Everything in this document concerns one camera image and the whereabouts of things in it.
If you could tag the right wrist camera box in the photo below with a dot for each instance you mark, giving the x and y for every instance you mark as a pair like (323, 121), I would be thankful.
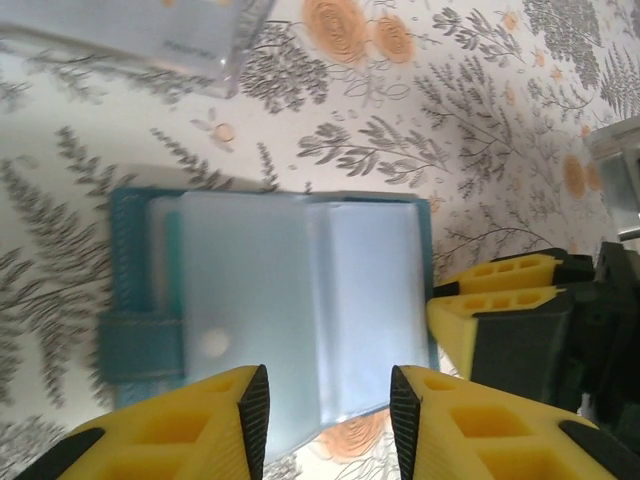
(617, 175)

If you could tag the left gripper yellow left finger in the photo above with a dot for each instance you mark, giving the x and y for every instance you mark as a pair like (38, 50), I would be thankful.
(190, 430)

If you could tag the clear tray with sponges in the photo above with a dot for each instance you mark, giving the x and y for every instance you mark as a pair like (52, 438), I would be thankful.
(242, 75)

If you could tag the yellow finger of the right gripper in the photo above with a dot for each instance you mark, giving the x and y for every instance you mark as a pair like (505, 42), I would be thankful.
(500, 272)
(500, 340)

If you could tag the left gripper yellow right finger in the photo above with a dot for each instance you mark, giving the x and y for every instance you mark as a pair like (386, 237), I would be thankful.
(500, 440)

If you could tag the teal leather card holder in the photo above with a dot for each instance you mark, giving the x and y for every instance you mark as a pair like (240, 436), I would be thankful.
(250, 280)

